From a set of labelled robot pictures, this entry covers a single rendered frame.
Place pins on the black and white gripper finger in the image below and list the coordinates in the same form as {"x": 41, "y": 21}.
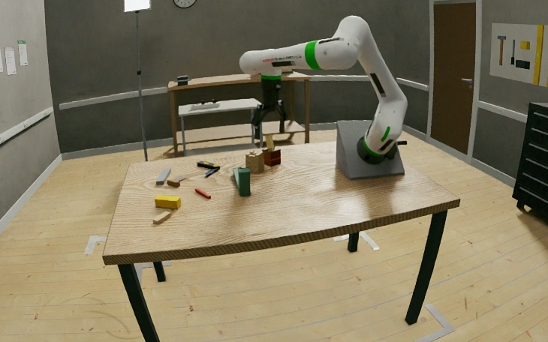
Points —
{"x": 258, "y": 118}
{"x": 282, "y": 115}

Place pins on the black and yellow sliding bevel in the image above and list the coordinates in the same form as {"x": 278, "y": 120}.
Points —
{"x": 208, "y": 165}

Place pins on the green flat bar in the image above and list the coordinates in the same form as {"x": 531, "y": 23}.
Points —
{"x": 244, "y": 180}

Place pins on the red thin bar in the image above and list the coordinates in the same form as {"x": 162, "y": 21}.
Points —
{"x": 203, "y": 193}

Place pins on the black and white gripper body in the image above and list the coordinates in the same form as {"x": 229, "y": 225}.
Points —
{"x": 270, "y": 98}

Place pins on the try square with wooden stock and grey blade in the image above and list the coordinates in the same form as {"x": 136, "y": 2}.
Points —
{"x": 175, "y": 183}

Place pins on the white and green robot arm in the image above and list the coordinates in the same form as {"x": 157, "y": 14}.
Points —
{"x": 353, "y": 40}

